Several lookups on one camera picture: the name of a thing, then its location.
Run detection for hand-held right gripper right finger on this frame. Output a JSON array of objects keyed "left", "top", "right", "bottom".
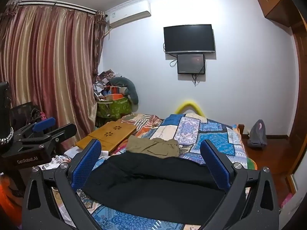
[{"left": 200, "top": 139, "right": 281, "bottom": 230}]

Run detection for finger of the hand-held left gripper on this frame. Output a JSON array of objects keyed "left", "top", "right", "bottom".
[
  {"left": 23, "top": 123, "right": 78, "bottom": 147},
  {"left": 14, "top": 117, "right": 57, "bottom": 139}
]

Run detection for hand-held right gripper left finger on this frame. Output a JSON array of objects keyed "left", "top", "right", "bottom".
[{"left": 21, "top": 139, "right": 102, "bottom": 230}]

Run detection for black pants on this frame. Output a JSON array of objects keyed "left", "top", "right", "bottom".
[{"left": 82, "top": 151, "right": 247, "bottom": 221}]

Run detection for person's left forearm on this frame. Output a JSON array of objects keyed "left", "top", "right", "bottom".
[{"left": 0, "top": 81, "right": 15, "bottom": 152}]

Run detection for khaki pants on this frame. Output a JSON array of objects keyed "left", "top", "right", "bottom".
[{"left": 126, "top": 135, "right": 180, "bottom": 159}]

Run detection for black mesh chair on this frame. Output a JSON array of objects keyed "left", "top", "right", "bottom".
[{"left": 10, "top": 102, "right": 41, "bottom": 130}]

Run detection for patchwork printed blanket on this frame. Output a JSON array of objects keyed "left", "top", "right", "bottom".
[{"left": 48, "top": 113, "right": 255, "bottom": 230}]

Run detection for person's orange clothing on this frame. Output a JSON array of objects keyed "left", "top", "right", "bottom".
[{"left": 0, "top": 174, "right": 24, "bottom": 221}]

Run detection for wooden lap desk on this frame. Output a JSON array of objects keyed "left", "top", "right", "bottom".
[{"left": 75, "top": 121, "right": 137, "bottom": 153}]

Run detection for grey backpack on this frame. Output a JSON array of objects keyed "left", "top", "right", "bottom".
[{"left": 247, "top": 119, "right": 268, "bottom": 149}]

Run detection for striped pink curtain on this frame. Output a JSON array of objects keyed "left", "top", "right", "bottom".
[{"left": 0, "top": 5, "right": 106, "bottom": 154}]

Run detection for pile of crumpled clutter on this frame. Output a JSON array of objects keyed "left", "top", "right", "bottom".
[{"left": 92, "top": 69, "right": 120, "bottom": 101}]

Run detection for orange box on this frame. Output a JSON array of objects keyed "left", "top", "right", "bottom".
[{"left": 110, "top": 86, "right": 125, "bottom": 101}]

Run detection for yellow curved cushion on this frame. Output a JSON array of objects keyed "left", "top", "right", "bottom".
[{"left": 174, "top": 99, "right": 205, "bottom": 116}]

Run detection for orange striped bedding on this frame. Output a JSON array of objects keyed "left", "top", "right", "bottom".
[{"left": 117, "top": 113, "right": 165, "bottom": 138}]

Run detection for pink slipper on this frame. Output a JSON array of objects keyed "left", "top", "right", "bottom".
[{"left": 280, "top": 192, "right": 297, "bottom": 209}]

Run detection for white air conditioner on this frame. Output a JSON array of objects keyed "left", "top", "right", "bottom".
[{"left": 106, "top": 0, "right": 152, "bottom": 28}]

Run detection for small black wall monitor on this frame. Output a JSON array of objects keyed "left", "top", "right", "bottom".
[{"left": 177, "top": 54, "right": 206, "bottom": 75}]

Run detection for white curtain rail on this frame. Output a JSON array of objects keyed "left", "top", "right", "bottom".
[{"left": 7, "top": 0, "right": 105, "bottom": 13}]

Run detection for black wall television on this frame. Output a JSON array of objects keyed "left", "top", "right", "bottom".
[{"left": 163, "top": 24, "right": 216, "bottom": 54}]

